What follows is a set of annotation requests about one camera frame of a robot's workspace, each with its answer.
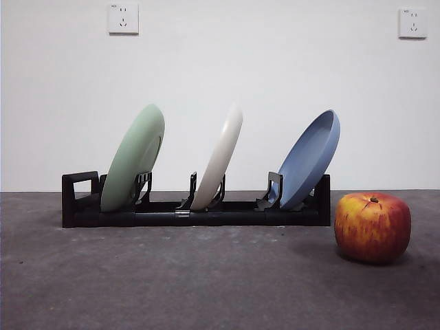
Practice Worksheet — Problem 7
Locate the red yellow apple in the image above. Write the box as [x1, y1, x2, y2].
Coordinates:
[333, 192, 413, 265]

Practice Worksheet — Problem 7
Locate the blue plate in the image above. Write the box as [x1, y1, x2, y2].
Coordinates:
[276, 109, 342, 210]

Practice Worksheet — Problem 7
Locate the green plate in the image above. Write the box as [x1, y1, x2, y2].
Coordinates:
[99, 103, 166, 213]

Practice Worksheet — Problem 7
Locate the white wall socket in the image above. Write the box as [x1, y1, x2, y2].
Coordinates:
[109, 2, 140, 35]
[397, 8, 429, 40]

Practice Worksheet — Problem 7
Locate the cream plate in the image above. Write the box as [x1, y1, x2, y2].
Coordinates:
[190, 102, 244, 211]

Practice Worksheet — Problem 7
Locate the black plate rack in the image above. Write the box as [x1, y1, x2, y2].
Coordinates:
[61, 170, 331, 228]

